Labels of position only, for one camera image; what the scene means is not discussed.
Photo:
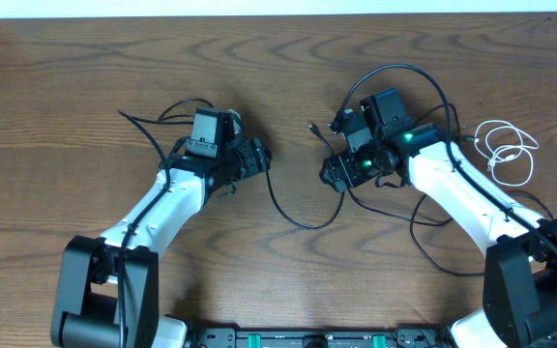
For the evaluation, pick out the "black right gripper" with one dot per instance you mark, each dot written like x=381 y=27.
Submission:
x=341 y=165

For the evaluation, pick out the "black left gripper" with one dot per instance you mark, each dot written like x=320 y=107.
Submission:
x=258 y=158

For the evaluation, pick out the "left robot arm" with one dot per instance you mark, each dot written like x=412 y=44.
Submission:
x=108 y=290

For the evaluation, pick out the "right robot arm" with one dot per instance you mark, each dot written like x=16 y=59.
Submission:
x=519 y=245

